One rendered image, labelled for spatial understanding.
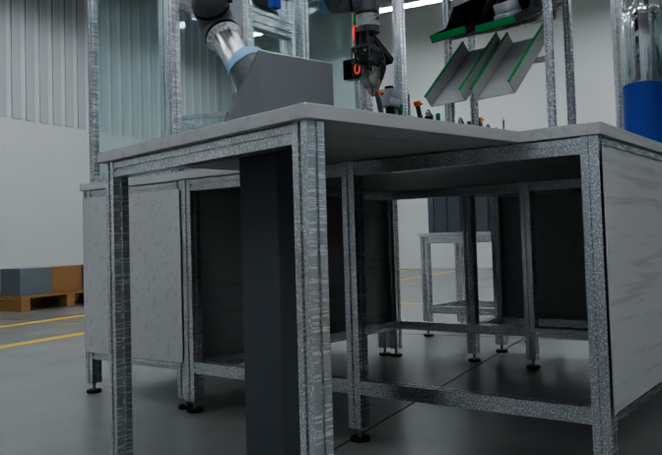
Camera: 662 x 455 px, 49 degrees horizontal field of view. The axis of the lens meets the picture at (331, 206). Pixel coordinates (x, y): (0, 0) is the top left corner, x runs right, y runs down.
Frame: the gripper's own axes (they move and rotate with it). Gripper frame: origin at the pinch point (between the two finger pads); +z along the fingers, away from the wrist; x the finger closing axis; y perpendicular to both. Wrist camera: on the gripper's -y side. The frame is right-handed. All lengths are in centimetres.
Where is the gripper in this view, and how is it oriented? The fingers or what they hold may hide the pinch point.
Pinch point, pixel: (373, 92)
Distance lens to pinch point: 234.8
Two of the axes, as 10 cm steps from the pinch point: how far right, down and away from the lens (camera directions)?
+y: -6.1, -0.2, -8.0
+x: 8.0, -0.5, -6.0
